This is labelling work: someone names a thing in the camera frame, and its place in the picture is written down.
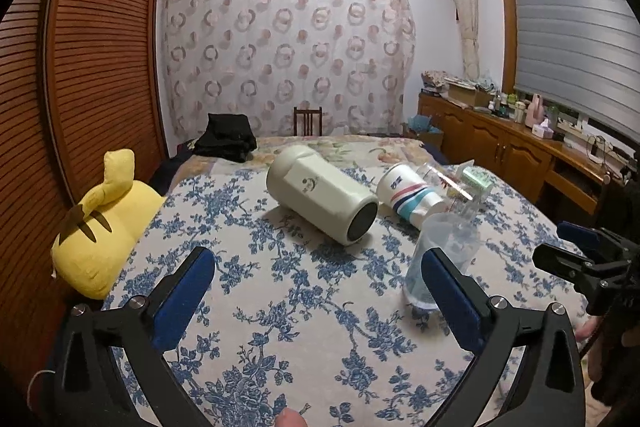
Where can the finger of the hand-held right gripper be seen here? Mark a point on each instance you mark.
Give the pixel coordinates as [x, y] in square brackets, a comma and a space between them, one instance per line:
[562, 259]
[580, 234]

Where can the person's right hand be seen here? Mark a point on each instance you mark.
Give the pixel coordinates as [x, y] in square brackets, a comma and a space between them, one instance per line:
[596, 364]

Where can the translucent blue plastic cup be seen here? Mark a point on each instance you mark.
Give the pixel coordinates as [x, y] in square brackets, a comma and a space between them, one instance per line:
[450, 239]

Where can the blue plastic bag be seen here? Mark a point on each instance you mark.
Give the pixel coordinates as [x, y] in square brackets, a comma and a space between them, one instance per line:
[425, 129]

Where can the wooden sideboard cabinet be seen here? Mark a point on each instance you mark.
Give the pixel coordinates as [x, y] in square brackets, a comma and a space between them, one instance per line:
[500, 147]

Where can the wooden chair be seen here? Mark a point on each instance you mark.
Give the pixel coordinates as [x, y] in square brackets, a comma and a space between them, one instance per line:
[307, 122]

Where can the pink bottle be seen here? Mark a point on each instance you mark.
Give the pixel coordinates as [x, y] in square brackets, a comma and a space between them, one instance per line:
[534, 109]

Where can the circle patterned curtain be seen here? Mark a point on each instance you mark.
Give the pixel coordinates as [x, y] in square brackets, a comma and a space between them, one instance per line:
[285, 57]

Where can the narrow cream curtain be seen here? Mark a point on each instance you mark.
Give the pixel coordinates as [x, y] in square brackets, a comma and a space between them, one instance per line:
[465, 7]

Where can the large cream cup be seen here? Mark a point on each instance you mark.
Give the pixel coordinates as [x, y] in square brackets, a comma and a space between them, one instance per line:
[320, 197]

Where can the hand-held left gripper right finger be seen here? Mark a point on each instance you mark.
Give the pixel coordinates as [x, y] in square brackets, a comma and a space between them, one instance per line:
[452, 302]

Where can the pink tissue box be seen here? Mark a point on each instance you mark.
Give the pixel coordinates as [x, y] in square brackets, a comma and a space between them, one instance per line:
[543, 130]

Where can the white striped cup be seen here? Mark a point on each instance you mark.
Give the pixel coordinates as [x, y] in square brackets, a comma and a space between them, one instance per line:
[407, 197]

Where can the blue floral blanket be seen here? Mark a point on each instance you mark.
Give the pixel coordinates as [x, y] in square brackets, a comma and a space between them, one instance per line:
[300, 332]

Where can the grey window blind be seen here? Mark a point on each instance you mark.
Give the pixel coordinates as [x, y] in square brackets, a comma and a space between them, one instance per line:
[570, 27]

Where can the black folded clothing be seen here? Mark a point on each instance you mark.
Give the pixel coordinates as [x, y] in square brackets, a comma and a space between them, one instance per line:
[225, 137]

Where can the person's left hand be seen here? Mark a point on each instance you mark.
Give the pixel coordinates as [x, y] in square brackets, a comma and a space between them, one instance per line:
[291, 419]

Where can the yellow plush toy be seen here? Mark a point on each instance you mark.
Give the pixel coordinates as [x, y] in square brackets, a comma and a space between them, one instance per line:
[107, 227]

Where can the cardboard box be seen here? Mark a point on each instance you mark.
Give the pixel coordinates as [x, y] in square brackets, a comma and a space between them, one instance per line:
[467, 94]

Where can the clear plastic bottle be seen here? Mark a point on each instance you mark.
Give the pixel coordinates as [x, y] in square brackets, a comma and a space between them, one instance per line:
[462, 187]

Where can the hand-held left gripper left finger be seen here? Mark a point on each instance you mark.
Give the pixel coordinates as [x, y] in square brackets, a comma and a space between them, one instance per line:
[182, 302]

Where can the wooden louvered wardrobe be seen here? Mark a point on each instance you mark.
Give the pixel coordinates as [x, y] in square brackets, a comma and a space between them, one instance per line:
[85, 72]

